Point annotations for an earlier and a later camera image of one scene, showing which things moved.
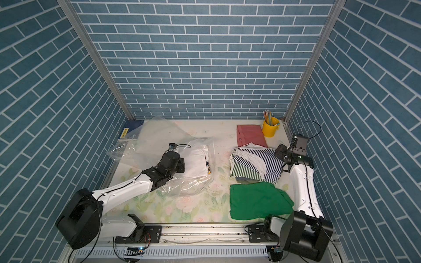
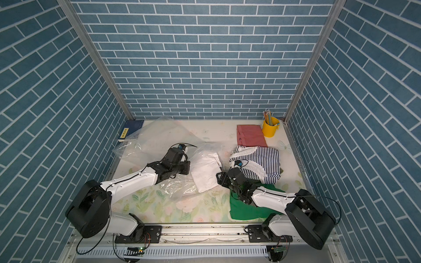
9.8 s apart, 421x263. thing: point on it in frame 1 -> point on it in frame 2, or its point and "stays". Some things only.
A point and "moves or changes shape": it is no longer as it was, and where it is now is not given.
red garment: x=250 y=133 stays
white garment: x=196 y=163 moves or changes shape
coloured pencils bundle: x=267 y=116 stays
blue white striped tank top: x=265 y=160 moves or changes shape
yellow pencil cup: x=270 y=126 stays
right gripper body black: x=282 y=152 -> x=227 y=183
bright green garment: x=258 y=200 stays
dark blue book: x=129 y=126 stays
